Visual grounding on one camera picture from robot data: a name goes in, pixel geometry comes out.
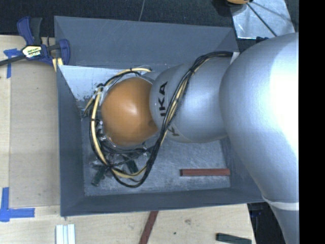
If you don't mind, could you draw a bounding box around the dark green flat block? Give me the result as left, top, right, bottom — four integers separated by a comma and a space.
90, 164, 109, 187
126, 159, 139, 175

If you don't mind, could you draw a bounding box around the grey metal bin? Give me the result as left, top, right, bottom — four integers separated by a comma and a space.
53, 15, 265, 217

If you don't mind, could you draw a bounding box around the pale wood flat board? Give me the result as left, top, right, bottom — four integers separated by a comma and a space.
9, 59, 61, 208

